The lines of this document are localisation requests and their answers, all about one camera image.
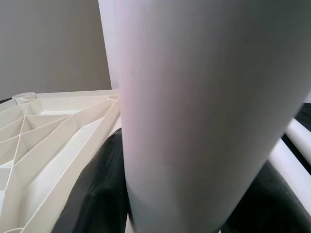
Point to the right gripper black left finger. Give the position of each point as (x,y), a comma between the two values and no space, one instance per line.
(102,194)

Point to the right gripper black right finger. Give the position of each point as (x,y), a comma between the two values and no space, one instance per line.
(267,208)

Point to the white plastic table top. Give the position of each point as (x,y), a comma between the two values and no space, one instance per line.
(48,174)

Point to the white plastic table leg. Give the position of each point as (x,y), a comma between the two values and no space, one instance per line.
(301,133)
(194,97)
(296,174)

